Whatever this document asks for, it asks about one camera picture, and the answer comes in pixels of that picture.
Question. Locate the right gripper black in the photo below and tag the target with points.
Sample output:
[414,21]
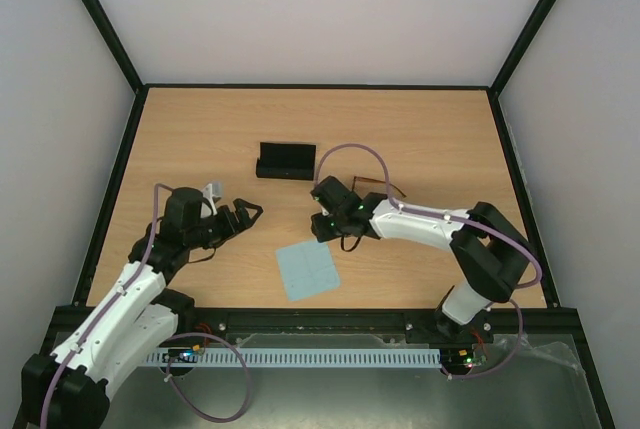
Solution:
[324,211]

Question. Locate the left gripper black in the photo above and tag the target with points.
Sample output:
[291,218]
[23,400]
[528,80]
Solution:
[246,223]

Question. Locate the brown translucent sunglasses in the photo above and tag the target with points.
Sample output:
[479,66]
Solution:
[358,181]

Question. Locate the light blue cleaning cloth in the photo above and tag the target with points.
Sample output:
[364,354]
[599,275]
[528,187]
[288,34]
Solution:
[307,269]

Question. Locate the black sunglasses case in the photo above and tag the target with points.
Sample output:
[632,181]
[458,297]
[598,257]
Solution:
[288,161]

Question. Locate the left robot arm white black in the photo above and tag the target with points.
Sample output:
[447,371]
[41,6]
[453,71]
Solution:
[73,386]

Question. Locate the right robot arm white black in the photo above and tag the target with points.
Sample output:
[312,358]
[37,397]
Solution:
[491,253]

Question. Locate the left controller board with leds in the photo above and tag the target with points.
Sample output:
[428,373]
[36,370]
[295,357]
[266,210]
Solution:
[183,354]

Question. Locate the controller board with leds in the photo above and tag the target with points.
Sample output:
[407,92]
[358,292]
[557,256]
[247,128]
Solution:
[183,354]
[465,358]

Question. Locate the right controller board with leds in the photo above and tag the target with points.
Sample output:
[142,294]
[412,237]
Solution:
[465,358]

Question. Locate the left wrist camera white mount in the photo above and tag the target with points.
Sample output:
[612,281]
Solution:
[212,193]

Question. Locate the light blue slotted cable duct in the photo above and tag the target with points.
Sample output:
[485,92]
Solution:
[308,358]

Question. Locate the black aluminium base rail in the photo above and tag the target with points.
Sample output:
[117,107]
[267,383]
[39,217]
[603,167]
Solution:
[415,326]

